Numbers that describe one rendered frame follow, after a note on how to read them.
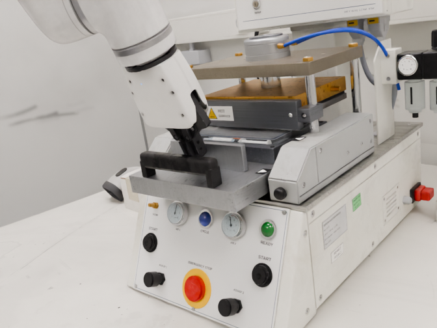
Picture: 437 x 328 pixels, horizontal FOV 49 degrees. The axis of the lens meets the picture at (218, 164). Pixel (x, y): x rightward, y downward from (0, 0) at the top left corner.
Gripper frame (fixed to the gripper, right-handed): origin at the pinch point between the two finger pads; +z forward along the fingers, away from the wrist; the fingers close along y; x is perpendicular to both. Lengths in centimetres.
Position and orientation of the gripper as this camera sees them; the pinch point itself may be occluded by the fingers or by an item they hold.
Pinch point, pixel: (193, 146)
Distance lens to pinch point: 73.0
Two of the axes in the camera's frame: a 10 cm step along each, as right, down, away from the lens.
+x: 5.6, -6.2, 5.6
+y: 7.5, 0.9, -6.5
